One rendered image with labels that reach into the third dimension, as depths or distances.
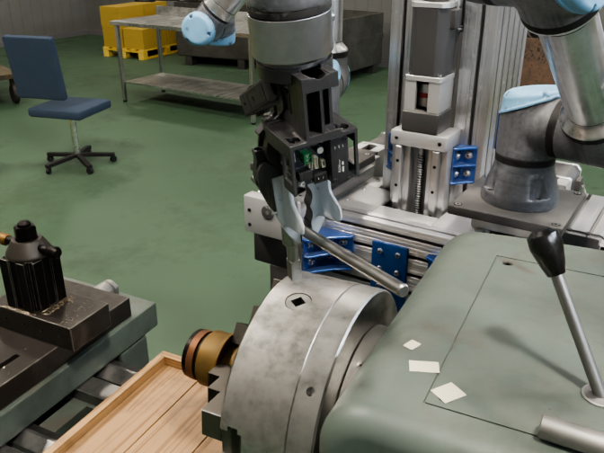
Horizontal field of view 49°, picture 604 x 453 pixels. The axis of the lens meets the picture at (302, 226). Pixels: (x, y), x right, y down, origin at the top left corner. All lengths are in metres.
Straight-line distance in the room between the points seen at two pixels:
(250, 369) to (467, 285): 0.29
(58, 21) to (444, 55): 11.40
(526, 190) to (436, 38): 0.37
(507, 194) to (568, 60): 0.36
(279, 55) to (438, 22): 0.89
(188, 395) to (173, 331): 1.84
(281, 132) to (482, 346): 0.32
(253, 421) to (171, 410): 0.44
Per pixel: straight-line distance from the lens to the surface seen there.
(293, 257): 0.78
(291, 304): 0.83
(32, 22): 12.30
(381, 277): 0.58
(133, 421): 1.22
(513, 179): 1.34
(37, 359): 1.27
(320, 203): 0.71
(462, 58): 1.53
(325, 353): 0.78
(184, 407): 1.23
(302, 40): 0.58
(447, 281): 0.86
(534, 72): 7.19
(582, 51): 1.07
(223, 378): 0.92
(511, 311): 0.81
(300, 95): 0.58
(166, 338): 3.05
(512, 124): 1.32
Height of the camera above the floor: 1.66
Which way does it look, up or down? 24 degrees down
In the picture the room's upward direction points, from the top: straight up
